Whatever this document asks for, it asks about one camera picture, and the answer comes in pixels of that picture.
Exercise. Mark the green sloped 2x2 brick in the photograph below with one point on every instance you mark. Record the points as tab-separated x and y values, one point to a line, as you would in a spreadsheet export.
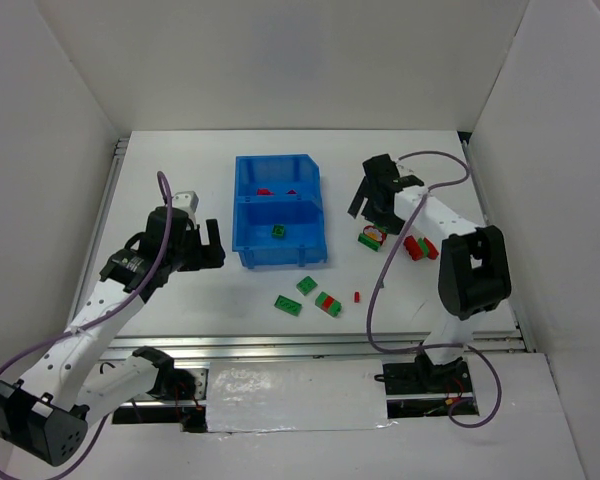
279	231

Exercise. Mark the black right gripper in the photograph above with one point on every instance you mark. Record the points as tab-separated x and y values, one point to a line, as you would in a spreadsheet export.
378	195

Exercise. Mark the blue far bin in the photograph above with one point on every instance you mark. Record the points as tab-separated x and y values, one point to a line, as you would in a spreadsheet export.
279	173

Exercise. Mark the green red green brick stack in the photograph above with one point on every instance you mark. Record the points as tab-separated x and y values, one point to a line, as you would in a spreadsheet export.
328	304

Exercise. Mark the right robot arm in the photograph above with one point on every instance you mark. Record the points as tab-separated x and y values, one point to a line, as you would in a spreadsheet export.
473	276

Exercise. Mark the green 2x4 plate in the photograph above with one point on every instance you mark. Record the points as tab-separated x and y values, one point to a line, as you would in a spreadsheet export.
288	306

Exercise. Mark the green base plate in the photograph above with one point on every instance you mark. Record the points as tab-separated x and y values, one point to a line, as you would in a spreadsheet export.
369	242

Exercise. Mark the green curved brick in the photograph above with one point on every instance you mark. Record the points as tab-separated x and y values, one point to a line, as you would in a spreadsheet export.
423	247

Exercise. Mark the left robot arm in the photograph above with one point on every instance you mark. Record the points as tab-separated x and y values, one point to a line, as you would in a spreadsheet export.
49	409

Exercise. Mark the blue near bin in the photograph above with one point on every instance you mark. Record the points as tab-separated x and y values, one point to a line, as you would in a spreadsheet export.
253	219

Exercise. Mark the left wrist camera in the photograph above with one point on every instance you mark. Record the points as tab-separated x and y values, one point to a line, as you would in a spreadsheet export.
186	201

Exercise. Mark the blue bin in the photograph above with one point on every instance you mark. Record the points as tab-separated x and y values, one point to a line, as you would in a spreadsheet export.
253	219
279	173

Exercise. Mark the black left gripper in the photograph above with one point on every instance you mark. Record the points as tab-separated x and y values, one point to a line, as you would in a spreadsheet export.
200	248

